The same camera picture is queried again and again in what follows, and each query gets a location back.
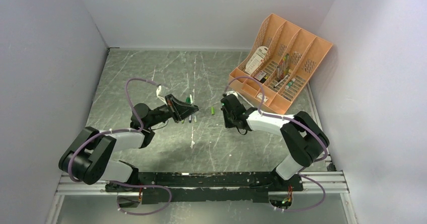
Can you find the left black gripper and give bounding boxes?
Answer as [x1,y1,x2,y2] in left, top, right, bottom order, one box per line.
[146,94,198,128]

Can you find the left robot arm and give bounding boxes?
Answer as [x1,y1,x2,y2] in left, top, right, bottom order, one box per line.
[58,94,199,192]

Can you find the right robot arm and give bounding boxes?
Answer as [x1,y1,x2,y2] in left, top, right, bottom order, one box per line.
[221,94,329,191]

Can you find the pens in organizer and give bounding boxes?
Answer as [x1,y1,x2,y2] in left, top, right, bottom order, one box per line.
[259,52,301,99]

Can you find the small white eraser box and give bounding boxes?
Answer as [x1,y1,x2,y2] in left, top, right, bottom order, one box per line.
[257,93,268,101]

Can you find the white card package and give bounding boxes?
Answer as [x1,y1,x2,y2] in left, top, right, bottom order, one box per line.
[244,46,268,75]

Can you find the orange desk file organizer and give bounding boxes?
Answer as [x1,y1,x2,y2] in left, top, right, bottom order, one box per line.
[229,14,333,114]

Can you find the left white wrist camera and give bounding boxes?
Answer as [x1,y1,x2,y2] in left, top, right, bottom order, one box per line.
[156,85,168,104]

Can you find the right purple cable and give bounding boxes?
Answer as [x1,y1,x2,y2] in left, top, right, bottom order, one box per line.
[223,76,330,213]

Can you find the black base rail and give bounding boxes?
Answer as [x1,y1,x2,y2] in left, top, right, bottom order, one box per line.
[105,171,303,204]

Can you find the aluminium frame rail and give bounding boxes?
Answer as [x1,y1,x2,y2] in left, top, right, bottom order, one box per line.
[55,172,349,196]

